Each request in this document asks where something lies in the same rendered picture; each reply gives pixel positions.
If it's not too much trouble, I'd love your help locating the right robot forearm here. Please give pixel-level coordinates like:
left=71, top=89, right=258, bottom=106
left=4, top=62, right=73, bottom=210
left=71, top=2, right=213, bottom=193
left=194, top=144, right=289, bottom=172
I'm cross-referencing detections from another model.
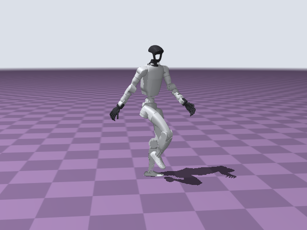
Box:
left=118, top=85, right=131, bottom=107

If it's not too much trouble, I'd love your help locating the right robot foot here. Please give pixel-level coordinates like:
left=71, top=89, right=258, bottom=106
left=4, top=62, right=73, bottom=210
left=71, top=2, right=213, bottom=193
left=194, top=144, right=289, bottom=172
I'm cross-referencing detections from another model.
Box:
left=150, top=151, right=165, bottom=170

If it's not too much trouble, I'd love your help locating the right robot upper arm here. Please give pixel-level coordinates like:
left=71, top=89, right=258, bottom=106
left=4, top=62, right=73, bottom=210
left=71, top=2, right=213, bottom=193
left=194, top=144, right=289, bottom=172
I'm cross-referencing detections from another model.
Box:
left=129, top=66, right=148, bottom=93

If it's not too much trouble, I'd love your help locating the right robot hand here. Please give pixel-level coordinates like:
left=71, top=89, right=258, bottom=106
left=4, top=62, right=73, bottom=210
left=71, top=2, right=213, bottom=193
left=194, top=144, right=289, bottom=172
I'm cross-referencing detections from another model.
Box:
left=110, top=104, right=124, bottom=121

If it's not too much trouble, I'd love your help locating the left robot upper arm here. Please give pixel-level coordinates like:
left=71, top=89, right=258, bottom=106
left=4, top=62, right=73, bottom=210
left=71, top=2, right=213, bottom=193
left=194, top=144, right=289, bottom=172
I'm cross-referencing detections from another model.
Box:
left=162, top=65, right=176, bottom=91

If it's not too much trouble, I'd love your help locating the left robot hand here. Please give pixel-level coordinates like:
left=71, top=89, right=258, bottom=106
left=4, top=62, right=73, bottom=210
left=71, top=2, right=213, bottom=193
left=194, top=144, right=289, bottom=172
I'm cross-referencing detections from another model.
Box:
left=182, top=98, right=196, bottom=116

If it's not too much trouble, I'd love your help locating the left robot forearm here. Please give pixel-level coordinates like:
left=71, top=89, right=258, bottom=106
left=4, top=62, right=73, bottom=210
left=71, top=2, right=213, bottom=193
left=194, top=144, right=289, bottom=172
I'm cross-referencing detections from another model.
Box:
left=172, top=88, right=184, bottom=104

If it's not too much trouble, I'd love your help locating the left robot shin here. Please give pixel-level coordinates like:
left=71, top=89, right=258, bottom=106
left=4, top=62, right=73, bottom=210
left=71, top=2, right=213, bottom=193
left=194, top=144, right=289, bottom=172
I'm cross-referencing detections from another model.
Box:
left=148, top=147, right=158, bottom=173

